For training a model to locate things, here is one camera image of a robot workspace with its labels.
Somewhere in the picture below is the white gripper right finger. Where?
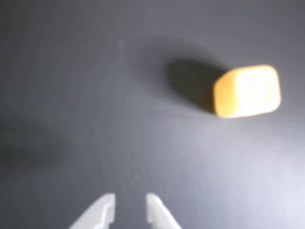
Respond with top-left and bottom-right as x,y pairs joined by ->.
145,192 -> 182,229

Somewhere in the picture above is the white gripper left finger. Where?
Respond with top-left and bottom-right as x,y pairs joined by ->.
68,192 -> 116,229

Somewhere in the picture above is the yellow cube block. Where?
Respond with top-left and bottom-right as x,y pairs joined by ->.
213,64 -> 282,119

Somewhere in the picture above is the dark grey table mat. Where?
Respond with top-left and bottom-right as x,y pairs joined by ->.
0,0 -> 305,229

